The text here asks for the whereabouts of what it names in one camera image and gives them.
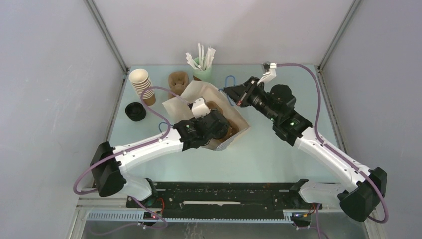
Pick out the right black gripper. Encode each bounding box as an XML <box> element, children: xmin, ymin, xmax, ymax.
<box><xmin>223</xmin><ymin>76</ymin><xmax>279</xmax><ymax>123</ymax></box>

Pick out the blue checkered paper bag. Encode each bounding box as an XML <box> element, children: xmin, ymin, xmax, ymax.
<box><xmin>163</xmin><ymin>81</ymin><xmax>250</xmax><ymax>151</ymax></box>

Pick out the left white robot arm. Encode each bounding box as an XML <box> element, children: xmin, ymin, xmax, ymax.
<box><xmin>91</xmin><ymin>109</ymin><xmax>230</xmax><ymax>208</ymax></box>

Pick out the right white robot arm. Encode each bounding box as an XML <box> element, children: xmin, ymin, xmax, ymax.
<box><xmin>223</xmin><ymin>77</ymin><xmax>387</xmax><ymax>222</ymax></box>

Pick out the green straw holder cup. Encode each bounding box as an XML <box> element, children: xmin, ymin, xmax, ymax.
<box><xmin>193</xmin><ymin>57</ymin><xmax>212</xmax><ymax>82</ymax></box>

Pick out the white wrapped straws bundle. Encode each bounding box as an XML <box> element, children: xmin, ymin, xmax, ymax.
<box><xmin>185</xmin><ymin>43</ymin><xmax>216</xmax><ymax>72</ymax></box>

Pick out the stack of black lids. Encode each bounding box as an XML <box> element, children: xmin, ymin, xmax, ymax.
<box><xmin>125</xmin><ymin>102</ymin><xmax>146</xmax><ymax>122</ymax></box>

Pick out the stack of paper cups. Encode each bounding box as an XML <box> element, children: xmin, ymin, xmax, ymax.
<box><xmin>129</xmin><ymin>69</ymin><xmax>156</xmax><ymax>106</ymax></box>

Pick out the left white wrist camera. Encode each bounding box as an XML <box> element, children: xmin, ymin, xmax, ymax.
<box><xmin>191</xmin><ymin>97</ymin><xmax>210</xmax><ymax>118</ymax></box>

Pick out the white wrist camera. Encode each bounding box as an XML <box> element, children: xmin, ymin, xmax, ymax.
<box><xmin>191</xmin><ymin>97</ymin><xmax>210</xmax><ymax>118</ymax></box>
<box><xmin>257</xmin><ymin>62</ymin><xmax>277</xmax><ymax>84</ymax></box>

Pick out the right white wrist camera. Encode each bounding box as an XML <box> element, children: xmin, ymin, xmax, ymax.
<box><xmin>257</xmin><ymin>62</ymin><xmax>277</xmax><ymax>84</ymax></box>

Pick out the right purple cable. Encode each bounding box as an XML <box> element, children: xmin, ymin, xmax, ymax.
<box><xmin>275</xmin><ymin>63</ymin><xmax>390</xmax><ymax>239</ymax></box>

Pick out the aluminium frame rail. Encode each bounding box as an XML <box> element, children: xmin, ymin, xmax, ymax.
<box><xmin>67</xmin><ymin>196</ymin><xmax>386</xmax><ymax>239</ymax></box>

